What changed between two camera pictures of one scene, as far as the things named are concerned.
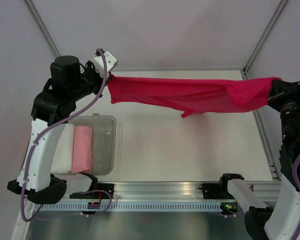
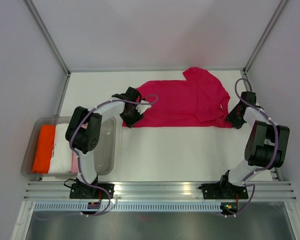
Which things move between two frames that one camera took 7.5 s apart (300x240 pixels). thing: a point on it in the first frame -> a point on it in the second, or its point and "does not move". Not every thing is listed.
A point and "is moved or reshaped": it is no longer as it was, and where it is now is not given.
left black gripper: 91,69 -> 130,122
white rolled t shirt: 62,162 does not move
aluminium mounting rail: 183,191 does not move
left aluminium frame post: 35,13 does not move
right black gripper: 281,90 -> 237,124
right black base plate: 216,191 does not move
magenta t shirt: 191,96 is moved or reshaped
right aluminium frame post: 245,70 does not move
